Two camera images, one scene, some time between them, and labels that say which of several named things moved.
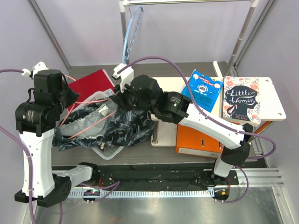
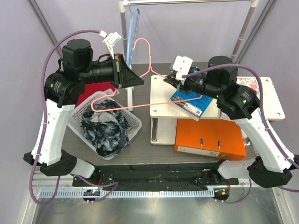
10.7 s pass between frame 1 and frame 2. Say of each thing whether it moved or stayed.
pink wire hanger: moved
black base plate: stayed
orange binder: stayed
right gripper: moved
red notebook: stayed
